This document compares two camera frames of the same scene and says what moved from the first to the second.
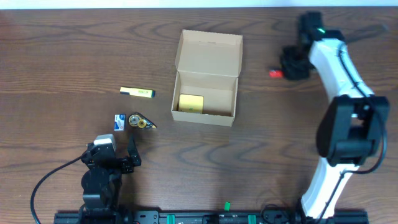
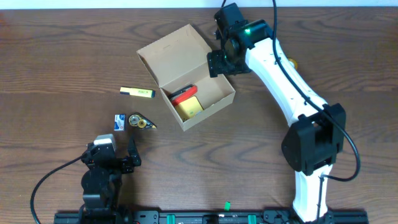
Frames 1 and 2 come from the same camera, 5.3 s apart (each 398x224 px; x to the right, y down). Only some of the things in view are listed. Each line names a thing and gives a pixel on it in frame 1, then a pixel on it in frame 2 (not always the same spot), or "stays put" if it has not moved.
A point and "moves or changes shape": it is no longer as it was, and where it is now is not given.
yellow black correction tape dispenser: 138,120 stays put
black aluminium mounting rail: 206,217 stays put
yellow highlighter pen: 137,92 stays put
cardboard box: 208,67 moves or changes shape
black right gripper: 292,66 -> 213,64
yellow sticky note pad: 191,103 moves or changes shape
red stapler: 275,73 moves or changes shape
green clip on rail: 227,206 stays put
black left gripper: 125,163 stays put
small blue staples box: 119,122 stays put
